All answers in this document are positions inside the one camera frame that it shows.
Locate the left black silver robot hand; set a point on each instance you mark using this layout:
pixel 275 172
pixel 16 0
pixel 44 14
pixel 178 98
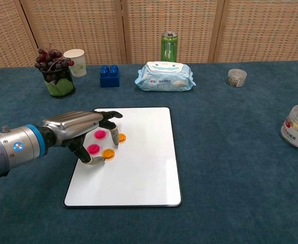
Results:
pixel 70 125

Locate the pink disc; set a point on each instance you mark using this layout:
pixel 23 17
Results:
pixel 99 134
pixel 94 149

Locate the orange disc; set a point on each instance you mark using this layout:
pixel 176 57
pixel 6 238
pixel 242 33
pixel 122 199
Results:
pixel 108 153
pixel 123 137

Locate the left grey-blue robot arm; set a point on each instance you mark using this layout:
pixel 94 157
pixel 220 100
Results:
pixel 9 150

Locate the white rectangular board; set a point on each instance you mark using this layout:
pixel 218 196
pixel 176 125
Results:
pixel 138 175

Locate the white paper cup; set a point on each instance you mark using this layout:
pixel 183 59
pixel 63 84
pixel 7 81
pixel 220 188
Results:
pixel 76 63

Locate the blue building block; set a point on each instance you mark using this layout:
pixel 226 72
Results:
pixel 110 77

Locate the purple artificial grape bunch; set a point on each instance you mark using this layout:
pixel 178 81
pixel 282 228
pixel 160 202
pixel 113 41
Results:
pixel 49 62

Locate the light blue wet wipes pack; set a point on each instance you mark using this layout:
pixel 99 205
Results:
pixel 164 78

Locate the green drink can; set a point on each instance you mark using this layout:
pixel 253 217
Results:
pixel 169 48

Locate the bamboo folding screen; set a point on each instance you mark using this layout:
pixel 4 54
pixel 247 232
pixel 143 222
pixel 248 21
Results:
pixel 148 25

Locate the blue felt table cloth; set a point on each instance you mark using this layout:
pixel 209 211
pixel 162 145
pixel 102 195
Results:
pixel 227 165

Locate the small clear plastic jar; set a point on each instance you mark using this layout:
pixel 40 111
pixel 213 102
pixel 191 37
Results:
pixel 236 78

